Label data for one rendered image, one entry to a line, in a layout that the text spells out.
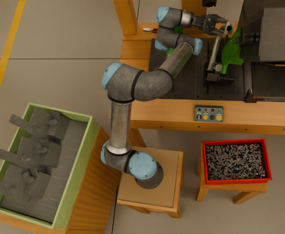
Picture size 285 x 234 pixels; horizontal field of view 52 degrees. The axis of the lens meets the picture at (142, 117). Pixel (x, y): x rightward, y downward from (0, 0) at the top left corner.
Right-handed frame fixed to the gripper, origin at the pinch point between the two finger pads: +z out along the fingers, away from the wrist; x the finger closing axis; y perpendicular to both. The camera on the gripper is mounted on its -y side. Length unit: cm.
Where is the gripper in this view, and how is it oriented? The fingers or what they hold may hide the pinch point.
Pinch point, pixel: (227, 27)
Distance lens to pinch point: 152.1
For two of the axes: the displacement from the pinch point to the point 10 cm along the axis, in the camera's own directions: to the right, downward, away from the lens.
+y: 1.0, 3.5, -9.3
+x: 1.9, -9.3, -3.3
